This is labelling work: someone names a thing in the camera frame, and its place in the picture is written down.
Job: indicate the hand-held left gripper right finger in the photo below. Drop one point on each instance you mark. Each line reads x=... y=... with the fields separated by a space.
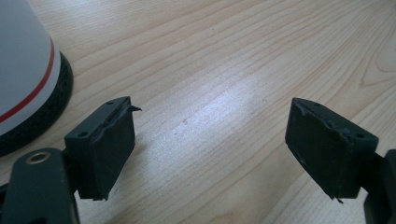
x=327 y=152

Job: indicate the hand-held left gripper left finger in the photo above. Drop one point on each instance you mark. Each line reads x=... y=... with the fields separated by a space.
x=106 y=149

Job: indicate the white cup with red stripe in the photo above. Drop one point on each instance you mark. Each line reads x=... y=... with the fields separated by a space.
x=25 y=68

